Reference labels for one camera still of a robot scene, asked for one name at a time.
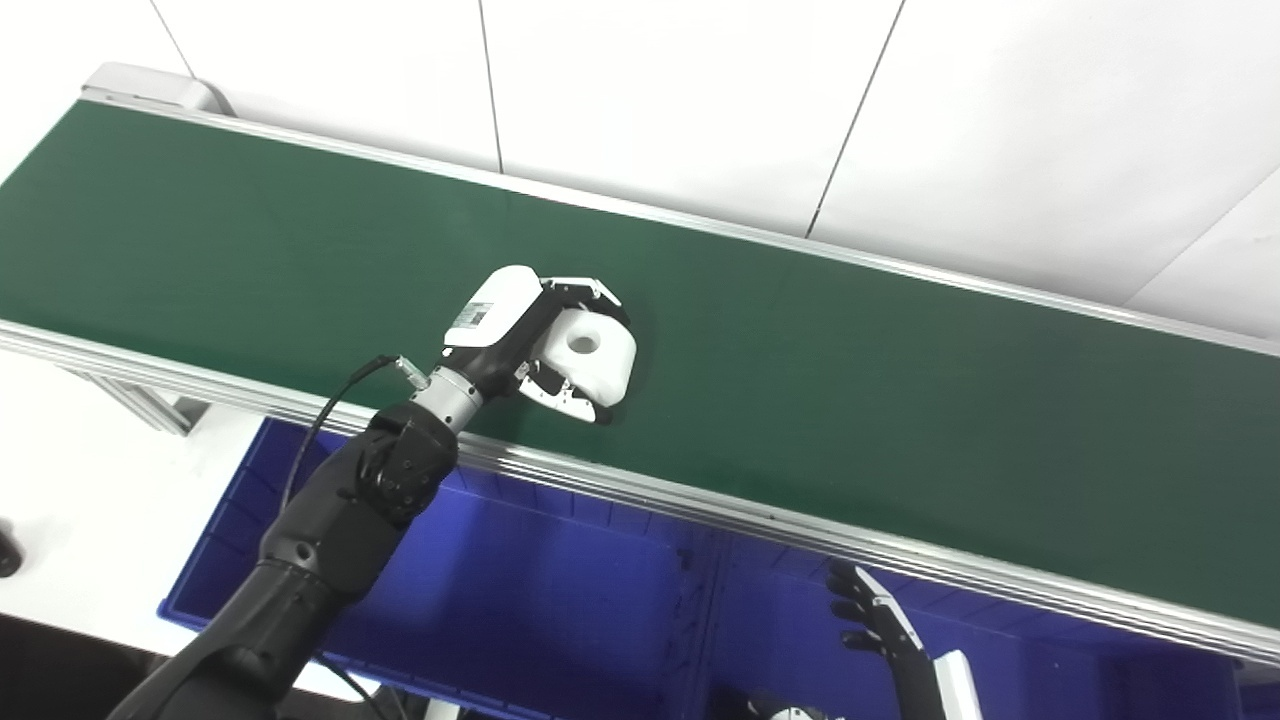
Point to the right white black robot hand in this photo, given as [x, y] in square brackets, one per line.
[915, 670]

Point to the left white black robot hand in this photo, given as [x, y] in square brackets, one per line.
[495, 325]

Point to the white cylindrical plastic part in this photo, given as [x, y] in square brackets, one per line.
[595, 355]

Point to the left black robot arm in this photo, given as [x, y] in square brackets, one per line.
[330, 530]

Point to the green conveyor belt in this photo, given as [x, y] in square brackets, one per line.
[900, 400]
[700, 505]

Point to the aluminium conveyor support leg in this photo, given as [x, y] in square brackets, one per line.
[150, 403]

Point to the grey conveyor end cap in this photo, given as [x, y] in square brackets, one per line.
[150, 85]

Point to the small black object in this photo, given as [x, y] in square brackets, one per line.
[8, 552]

